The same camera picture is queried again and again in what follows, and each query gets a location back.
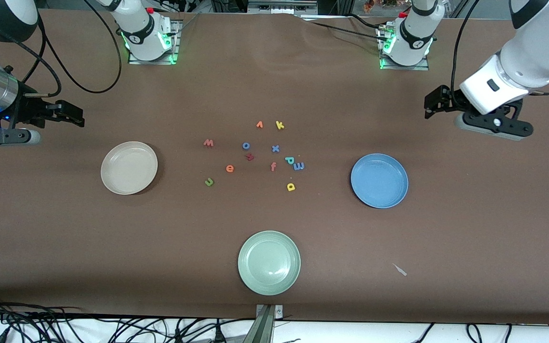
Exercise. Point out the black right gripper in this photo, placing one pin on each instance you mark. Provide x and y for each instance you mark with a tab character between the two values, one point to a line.
30	110

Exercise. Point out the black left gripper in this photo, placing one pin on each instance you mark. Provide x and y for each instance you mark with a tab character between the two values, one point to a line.
442	99

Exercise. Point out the pink-red foam letter w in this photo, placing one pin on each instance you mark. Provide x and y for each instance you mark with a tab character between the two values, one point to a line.
208	143

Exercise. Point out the blue foam letter m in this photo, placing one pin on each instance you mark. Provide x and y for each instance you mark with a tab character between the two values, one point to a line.
299	166

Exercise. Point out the green foam letter u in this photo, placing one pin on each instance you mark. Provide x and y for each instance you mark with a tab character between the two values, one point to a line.
209	182

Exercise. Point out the yellow foam letter a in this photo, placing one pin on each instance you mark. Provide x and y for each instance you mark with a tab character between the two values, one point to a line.
290	188

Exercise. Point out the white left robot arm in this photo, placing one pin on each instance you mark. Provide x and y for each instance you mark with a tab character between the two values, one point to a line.
536	52

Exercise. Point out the beige round plate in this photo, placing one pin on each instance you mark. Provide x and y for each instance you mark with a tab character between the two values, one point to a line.
129	167

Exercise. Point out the blue round plate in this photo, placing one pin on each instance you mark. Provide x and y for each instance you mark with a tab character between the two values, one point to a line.
379	181

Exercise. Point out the orange background object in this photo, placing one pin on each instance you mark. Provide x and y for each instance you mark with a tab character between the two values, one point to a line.
374	5

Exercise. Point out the brown table cover sheet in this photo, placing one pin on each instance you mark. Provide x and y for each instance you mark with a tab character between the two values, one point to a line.
65	238

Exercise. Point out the white paper scrap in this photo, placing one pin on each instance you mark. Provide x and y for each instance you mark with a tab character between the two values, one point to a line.
400	269

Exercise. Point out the blue foam letter o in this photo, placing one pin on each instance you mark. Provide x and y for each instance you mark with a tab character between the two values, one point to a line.
243	146

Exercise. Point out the grey metal background box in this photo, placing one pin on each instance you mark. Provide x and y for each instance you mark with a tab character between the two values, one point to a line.
281	7

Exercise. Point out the pale green round plate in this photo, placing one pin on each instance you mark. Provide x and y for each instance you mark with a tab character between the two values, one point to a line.
269	263

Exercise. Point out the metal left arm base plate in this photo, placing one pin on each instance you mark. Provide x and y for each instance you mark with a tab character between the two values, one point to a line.
403	67

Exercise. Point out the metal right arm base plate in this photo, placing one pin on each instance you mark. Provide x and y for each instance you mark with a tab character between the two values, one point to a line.
175	43

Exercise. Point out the aluminium profile post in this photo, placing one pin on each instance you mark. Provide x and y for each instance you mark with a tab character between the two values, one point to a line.
262	328

